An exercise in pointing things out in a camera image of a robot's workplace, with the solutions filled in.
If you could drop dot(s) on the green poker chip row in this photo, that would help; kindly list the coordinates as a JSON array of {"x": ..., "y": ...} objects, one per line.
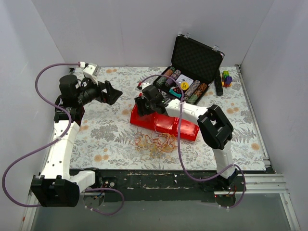
[{"x": 160, "y": 82}]

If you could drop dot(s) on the orange black chip row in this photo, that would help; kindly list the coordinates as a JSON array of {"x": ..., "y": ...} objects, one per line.
[{"x": 196, "y": 95}]

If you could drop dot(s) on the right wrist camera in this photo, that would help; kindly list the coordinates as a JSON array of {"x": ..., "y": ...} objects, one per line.
[{"x": 143, "y": 85}]

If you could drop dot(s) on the red triangle piece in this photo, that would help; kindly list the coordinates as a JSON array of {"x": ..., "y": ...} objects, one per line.
[{"x": 177, "y": 90}]

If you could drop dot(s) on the floral table mat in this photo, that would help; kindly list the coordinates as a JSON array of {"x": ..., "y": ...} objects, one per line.
[{"x": 107, "y": 139}]

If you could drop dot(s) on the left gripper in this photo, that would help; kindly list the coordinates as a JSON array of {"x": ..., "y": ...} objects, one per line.
[{"x": 104, "y": 92}]

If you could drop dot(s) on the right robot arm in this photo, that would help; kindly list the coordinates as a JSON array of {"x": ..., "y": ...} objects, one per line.
[{"x": 215, "y": 128}]

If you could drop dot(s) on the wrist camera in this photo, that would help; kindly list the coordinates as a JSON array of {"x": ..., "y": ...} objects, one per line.
[
  {"x": 91, "y": 71},
  {"x": 143, "y": 85}
]

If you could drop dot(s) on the black remote control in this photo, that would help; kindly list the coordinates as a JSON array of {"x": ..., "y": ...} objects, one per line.
[{"x": 218, "y": 84}]

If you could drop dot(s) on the teal plastic piece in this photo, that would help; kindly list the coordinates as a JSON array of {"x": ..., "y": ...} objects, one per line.
[{"x": 172, "y": 92}]

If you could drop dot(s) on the purple poker chip row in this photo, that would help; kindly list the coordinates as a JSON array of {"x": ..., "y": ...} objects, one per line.
[{"x": 170, "y": 81}]

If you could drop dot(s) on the colourful block toy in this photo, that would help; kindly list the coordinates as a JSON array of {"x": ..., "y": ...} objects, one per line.
[{"x": 226, "y": 79}]

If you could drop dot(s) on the black poker chip case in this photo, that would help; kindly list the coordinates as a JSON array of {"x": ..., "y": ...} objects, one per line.
[{"x": 195, "y": 60}]

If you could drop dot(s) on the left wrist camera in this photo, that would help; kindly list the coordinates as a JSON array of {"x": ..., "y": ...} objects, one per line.
[{"x": 91, "y": 71}]

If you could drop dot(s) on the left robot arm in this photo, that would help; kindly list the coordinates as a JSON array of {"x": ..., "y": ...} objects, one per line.
[{"x": 55, "y": 187}]

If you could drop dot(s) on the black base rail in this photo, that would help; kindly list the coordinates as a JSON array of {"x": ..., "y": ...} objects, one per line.
[{"x": 162, "y": 185}]

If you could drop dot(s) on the white card deck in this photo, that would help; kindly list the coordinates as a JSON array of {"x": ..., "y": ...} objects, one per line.
[{"x": 183, "y": 78}]

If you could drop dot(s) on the yellow dealer button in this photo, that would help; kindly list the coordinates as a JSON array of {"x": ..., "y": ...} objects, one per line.
[{"x": 184, "y": 85}]

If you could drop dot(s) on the red compartment tray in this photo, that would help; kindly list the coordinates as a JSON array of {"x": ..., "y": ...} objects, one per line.
[{"x": 165, "y": 124}]

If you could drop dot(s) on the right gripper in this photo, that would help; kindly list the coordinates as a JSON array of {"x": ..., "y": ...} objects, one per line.
[{"x": 140, "y": 107}]

